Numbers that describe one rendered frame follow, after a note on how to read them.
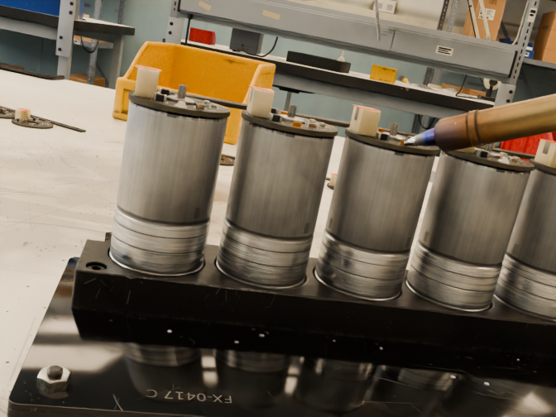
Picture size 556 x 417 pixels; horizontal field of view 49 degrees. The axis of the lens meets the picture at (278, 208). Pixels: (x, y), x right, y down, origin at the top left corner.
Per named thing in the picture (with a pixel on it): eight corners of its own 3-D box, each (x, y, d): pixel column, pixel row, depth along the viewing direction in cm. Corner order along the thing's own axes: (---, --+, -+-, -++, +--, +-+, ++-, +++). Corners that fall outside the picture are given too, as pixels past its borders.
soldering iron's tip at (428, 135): (402, 153, 15) (441, 146, 15) (399, 133, 15) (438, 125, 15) (410, 152, 16) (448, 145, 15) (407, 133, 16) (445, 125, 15)
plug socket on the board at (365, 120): (385, 139, 16) (390, 113, 16) (353, 133, 16) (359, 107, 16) (375, 133, 17) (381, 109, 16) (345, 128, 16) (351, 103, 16)
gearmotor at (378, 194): (405, 333, 17) (454, 150, 15) (318, 324, 16) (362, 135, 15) (376, 295, 19) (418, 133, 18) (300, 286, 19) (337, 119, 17)
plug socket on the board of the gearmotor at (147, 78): (166, 101, 15) (170, 73, 15) (130, 95, 15) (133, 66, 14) (166, 97, 15) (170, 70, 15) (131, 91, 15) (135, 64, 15)
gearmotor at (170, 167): (199, 313, 16) (234, 112, 14) (100, 302, 15) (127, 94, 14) (196, 275, 18) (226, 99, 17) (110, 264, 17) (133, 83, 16)
